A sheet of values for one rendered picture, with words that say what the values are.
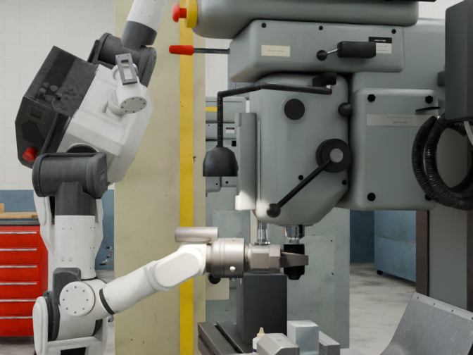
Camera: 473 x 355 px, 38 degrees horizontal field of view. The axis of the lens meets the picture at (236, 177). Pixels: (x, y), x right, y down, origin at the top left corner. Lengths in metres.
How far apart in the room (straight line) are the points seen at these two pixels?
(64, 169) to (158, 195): 1.63
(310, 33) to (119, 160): 0.57
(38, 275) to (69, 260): 4.39
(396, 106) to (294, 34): 0.26
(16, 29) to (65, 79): 8.98
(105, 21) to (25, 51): 1.24
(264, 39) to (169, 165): 1.85
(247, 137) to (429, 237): 0.55
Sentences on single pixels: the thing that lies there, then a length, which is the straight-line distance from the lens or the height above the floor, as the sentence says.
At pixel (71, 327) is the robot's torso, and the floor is 0.99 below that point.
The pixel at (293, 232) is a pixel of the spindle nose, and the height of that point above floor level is 1.29.
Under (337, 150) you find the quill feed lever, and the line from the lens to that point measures 1.41.
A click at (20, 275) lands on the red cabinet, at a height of 0.59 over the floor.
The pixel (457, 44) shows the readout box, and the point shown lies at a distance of 1.31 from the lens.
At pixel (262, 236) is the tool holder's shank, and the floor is 1.25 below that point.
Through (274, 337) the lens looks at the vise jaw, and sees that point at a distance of 1.50.
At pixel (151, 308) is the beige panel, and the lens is 3.25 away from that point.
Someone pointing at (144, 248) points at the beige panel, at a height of 1.08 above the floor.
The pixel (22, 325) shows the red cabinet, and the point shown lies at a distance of 6.07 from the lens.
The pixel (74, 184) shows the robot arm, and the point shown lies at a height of 1.39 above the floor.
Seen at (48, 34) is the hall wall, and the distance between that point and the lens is 10.67.
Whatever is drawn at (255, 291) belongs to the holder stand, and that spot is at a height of 1.10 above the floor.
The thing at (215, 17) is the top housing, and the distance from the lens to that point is 1.42.
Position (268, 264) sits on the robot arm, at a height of 1.22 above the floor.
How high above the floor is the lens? 1.42
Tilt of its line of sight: level
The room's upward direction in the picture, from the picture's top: straight up
